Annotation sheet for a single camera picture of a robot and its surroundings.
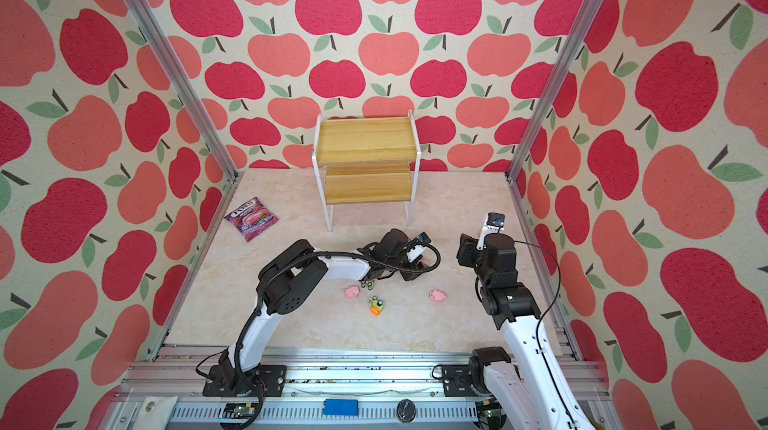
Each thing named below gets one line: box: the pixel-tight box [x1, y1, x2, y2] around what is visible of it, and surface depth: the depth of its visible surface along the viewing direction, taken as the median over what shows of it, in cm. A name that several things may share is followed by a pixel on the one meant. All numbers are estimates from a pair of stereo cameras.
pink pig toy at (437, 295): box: [428, 289, 447, 303], surface depth 90 cm
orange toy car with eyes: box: [368, 295, 384, 316], surface depth 87 cm
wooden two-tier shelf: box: [312, 110, 422, 232], surface depth 87 cm
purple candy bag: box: [224, 196, 279, 243], surface depth 106 cm
